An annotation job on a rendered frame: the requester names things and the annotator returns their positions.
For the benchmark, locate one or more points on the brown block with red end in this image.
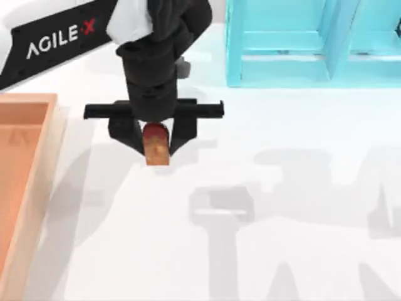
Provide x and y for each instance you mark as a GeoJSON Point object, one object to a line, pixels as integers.
{"type": "Point", "coordinates": [156, 147]}

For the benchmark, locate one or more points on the shallow salmon-coloured box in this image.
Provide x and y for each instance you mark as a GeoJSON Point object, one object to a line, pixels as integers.
{"type": "Point", "coordinates": [22, 156]}

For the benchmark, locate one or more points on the light blue rack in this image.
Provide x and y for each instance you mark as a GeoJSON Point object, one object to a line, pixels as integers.
{"type": "Point", "coordinates": [282, 47]}

